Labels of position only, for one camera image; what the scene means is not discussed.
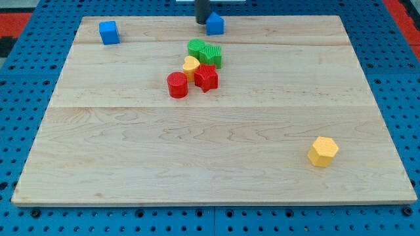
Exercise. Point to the yellow hexagon block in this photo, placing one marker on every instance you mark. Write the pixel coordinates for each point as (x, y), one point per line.
(322, 151)

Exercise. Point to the green star block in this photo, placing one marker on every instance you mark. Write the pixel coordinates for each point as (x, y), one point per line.
(211, 55)

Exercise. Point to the green cylinder block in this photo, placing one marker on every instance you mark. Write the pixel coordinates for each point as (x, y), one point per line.
(194, 46)

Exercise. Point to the red star block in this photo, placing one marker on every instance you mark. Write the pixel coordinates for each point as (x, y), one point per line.
(206, 77)

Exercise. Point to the blue cube block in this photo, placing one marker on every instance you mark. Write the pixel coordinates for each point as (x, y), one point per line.
(109, 33)

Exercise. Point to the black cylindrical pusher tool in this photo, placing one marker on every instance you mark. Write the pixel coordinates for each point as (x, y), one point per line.
(201, 11)

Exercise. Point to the blue triangle block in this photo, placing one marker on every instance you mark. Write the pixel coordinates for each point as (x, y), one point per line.
(214, 24)

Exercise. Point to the red cylinder block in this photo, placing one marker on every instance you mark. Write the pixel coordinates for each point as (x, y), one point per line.
(177, 84)

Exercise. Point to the light wooden board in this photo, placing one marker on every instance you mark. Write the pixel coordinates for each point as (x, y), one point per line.
(112, 136)

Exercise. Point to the yellow heart block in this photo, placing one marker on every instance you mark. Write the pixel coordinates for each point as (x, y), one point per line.
(191, 64)

